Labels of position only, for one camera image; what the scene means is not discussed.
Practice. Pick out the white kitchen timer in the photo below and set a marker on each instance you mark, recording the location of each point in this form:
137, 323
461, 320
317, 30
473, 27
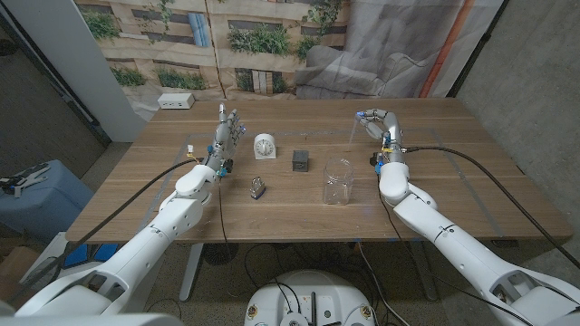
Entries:
264, 147

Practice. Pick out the blue hard case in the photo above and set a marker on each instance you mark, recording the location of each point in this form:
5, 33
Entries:
50, 204

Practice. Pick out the clear glass cup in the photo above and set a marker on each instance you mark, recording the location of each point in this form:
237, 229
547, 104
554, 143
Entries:
338, 183

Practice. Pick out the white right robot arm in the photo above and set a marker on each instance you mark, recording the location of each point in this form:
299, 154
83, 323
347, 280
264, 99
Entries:
394, 181

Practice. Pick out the printed fabric backdrop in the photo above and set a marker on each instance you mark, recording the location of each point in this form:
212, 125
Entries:
272, 45

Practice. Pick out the black round floor base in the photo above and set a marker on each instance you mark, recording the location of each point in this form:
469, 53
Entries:
219, 254

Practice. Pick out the black backdrop frame pole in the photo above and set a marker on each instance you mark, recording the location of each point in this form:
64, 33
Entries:
478, 47

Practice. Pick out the blue box under table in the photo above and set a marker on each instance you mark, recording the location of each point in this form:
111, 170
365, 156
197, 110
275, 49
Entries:
88, 254

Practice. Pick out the white table leg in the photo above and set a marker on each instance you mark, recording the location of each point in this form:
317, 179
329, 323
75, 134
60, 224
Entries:
190, 276

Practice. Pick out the white power strip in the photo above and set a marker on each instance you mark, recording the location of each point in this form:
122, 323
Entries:
176, 101

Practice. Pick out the dark grey block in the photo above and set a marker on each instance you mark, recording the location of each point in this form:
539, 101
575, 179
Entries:
300, 161

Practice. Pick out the brown cardboard box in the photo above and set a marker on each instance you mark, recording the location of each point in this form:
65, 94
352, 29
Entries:
18, 267

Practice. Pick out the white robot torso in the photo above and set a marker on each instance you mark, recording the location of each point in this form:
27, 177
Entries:
312, 290

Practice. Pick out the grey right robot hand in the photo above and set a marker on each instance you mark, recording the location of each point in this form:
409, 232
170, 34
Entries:
392, 124

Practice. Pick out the grey table leg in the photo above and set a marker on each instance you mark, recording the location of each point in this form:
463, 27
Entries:
423, 271

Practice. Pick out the black and white hand tool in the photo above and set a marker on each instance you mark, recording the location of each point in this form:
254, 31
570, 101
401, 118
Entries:
25, 179

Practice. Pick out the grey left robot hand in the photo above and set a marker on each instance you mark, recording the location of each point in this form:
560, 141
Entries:
223, 140

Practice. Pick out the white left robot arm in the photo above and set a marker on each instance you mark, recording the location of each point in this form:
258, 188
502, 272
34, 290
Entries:
149, 240

